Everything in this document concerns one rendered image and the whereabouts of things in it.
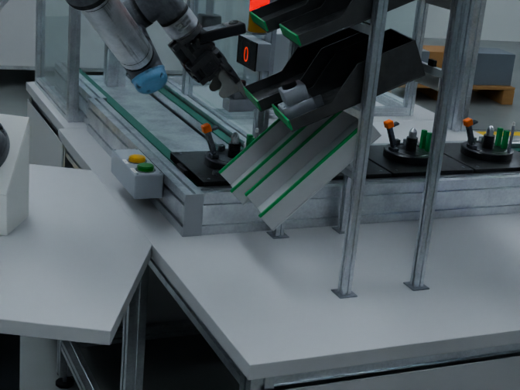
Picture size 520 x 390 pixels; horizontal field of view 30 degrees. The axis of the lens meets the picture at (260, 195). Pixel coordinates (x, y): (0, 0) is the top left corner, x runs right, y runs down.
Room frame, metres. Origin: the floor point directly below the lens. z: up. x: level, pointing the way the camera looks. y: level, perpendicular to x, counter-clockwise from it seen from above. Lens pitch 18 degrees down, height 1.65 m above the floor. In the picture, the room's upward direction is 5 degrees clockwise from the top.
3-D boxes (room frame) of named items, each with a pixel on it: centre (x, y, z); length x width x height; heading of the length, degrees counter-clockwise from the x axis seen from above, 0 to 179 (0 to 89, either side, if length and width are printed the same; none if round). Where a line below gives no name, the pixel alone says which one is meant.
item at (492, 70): (8.08, -1.31, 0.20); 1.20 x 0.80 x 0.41; 108
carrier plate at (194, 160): (2.25, 0.07, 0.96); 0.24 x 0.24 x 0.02; 25
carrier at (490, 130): (2.56, -0.60, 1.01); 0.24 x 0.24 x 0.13; 25
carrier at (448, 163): (2.46, -0.38, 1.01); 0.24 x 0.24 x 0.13; 25
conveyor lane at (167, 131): (2.53, 0.18, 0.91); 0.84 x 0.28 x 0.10; 25
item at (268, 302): (2.44, -0.33, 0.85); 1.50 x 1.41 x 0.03; 25
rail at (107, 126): (2.43, 0.33, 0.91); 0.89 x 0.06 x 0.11; 25
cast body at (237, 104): (2.25, 0.06, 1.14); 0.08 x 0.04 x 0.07; 115
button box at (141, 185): (2.23, 0.30, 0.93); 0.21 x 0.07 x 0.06; 25
